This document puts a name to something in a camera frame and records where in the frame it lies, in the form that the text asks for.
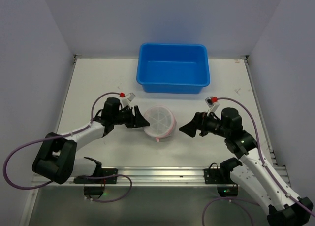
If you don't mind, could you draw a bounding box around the white mesh laundry bag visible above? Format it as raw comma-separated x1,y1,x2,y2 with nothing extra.
143,105,177,142

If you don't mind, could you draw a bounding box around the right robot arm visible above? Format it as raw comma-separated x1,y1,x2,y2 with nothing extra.
179,108,314,226

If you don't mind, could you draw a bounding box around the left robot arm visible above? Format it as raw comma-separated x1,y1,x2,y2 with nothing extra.
32,97,150,184

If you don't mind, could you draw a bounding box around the blue plastic tub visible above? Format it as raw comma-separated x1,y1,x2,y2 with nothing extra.
136,43,211,94

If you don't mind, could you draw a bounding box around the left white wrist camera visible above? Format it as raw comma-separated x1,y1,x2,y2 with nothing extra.
119,93,136,109

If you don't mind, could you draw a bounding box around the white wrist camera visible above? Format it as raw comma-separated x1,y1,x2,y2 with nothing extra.
205,97,220,114
119,93,136,109

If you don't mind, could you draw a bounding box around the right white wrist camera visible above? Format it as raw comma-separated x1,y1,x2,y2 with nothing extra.
205,97,220,114

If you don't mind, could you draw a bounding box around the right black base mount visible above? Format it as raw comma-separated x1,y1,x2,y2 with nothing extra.
203,162,239,197

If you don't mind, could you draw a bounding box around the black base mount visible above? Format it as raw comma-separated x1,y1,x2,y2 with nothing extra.
203,162,239,197
73,168,118,200

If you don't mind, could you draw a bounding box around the aluminium mounting rail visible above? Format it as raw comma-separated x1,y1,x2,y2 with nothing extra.
31,166,291,187

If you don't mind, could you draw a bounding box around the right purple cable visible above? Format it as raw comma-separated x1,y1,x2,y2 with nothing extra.
202,97,315,226

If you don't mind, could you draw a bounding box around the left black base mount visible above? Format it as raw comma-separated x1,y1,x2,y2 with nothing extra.
73,168,118,200

